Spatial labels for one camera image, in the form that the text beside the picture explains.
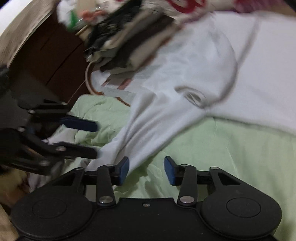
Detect white t-shirt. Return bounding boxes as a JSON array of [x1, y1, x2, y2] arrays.
[[28, 11, 296, 186]]

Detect panda cartoon blanket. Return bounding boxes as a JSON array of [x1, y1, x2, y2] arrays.
[[85, 62, 135, 106]]

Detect light green bed sheet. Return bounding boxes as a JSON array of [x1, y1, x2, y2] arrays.
[[70, 95, 295, 240]]

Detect folded black garment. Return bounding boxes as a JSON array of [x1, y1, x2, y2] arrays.
[[84, 0, 142, 62]]

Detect bedside clutter items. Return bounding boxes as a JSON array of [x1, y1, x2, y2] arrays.
[[56, 1, 106, 35]]

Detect folded dark brown garment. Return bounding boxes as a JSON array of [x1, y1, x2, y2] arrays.
[[100, 15, 178, 75]]

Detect white quilt red bears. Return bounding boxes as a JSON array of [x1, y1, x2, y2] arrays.
[[140, 1, 295, 23]]

